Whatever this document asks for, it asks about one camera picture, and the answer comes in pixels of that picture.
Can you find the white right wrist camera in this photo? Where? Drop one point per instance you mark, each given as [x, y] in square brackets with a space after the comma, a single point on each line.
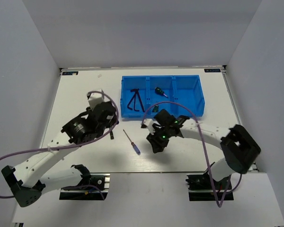
[150, 125]

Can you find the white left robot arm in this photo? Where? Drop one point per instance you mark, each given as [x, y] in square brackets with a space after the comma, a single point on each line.
[29, 180]

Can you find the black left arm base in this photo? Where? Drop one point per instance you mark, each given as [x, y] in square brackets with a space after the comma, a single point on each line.
[94, 189]

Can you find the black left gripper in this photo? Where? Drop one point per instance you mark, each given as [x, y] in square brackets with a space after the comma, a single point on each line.
[113, 121]

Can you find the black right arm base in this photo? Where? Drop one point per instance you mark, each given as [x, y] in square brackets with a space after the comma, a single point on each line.
[199, 188]

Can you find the right corner label sticker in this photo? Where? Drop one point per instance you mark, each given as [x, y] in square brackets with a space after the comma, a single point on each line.
[212, 70]

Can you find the left corner label sticker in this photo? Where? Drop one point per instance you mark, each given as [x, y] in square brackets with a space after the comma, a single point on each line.
[66, 73]

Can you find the small brown hex key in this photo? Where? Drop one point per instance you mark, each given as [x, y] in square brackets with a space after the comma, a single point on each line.
[134, 91]

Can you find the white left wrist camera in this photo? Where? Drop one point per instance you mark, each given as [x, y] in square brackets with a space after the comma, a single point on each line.
[95, 98]

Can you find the corner label sticker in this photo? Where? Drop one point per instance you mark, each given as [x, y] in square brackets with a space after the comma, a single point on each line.
[212, 70]
[66, 73]

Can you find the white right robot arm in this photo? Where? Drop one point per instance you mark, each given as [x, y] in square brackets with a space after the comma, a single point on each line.
[240, 150]

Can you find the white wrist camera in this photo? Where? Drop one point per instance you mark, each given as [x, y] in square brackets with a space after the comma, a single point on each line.
[150, 125]
[95, 98]

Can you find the medium brown hex key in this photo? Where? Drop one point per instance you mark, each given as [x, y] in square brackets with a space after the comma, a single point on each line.
[133, 99]

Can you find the red blue handled screwdriver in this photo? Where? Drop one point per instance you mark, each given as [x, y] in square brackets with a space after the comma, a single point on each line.
[137, 151]

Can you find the black green precision screwdriver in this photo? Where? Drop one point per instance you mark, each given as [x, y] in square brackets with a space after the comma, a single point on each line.
[111, 135]

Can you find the green stubby screwdriver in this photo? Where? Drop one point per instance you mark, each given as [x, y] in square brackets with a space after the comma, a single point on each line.
[155, 109]
[160, 92]

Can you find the blue three-compartment plastic bin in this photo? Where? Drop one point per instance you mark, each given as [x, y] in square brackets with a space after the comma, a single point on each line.
[184, 90]

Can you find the large brown hex key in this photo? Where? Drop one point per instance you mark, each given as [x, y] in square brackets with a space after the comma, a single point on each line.
[140, 101]

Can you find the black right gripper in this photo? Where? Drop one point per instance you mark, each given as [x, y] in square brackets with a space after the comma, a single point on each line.
[157, 145]

